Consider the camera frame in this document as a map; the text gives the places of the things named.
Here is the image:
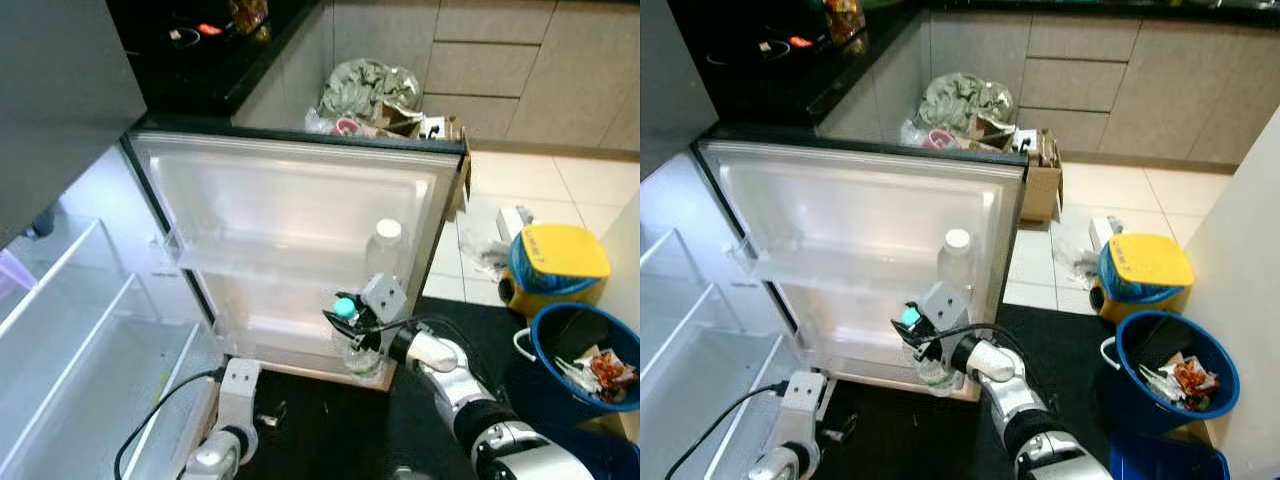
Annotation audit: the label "red white food wrapper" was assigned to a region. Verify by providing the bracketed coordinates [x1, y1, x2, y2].
[590, 350, 637, 397]
[1170, 358, 1217, 403]

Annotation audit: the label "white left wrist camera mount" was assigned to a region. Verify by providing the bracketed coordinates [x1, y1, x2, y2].
[780, 372, 830, 447]
[215, 358, 264, 432]

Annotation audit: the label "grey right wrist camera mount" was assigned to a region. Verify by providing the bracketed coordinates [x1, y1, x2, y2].
[914, 283, 973, 347]
[357, 272, 410, 327]

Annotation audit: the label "black kitchen countertop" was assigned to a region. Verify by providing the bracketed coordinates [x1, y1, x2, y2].
[668, 0, 1280, 129]
[105, 0, 337, 118]

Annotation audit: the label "brown cardboard box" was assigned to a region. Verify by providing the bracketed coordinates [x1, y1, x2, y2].
[380, 100, 474, 213]
[975, 113, 1065, 224]

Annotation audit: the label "small white floor object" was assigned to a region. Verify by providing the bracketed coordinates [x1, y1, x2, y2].
[496, 205, 537, 242]
[1089, 215, 1127, 252]

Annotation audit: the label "clear bottle with teal cap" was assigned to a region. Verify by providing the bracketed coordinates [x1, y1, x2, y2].
[898, 306, 951, 393]
[330, 295, 387, 382]

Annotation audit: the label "grey freezer door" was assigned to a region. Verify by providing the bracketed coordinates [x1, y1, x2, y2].
[640, 0, 706, 181]
[0, 0, 149, 251]

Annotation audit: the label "white fridge door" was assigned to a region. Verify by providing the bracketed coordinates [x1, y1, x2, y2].
[120, 120, 474, 392]
[690, 128, 1031, 403]

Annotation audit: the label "crumpled grey green bag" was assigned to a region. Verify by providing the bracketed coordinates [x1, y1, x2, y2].
[317, 57, 424, 127]
[914, 71, 1017, 137]

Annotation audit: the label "grey kitchen cabinets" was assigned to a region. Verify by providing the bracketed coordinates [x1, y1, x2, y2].
[815, 8, 1280, 168]
[234, 0, 641, 153]

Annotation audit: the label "dark blue plastic crate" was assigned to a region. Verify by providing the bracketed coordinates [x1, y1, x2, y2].
[545, 418, 641, 480]
[1109, 434, 1232, 480]

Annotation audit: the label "blue plastic bucket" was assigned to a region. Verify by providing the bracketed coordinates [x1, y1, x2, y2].
[1114, 310, 1242, 437]
[529, 302, 641, 414]

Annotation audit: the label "clear bottle with white cap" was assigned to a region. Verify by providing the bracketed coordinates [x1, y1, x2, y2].
[936, 229, 975, 301]
[365, 218, 407, 293]

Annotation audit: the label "snack jar on counter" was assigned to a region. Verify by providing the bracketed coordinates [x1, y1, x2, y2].
[230, 0, 272, 37]
[822, 0, 867, 42]

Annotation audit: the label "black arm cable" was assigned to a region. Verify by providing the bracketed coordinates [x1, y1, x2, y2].
[113, 368, 227, 480]
[665, 382, 793, 480]

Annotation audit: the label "clear crumpled plastic bag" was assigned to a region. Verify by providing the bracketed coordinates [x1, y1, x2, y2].
[1049, 240, 1102, 287]
[459, 234, 512, 282]

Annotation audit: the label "yellow lidded blue bin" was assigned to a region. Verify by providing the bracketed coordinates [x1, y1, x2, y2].
[499, 223, 612, 320]
[1094, 233, 1195, 324]

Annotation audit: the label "white fridge interior with shelves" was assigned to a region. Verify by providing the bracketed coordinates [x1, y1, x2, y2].
[0, 150, 227, 480]
[640, 155, 801, 480]

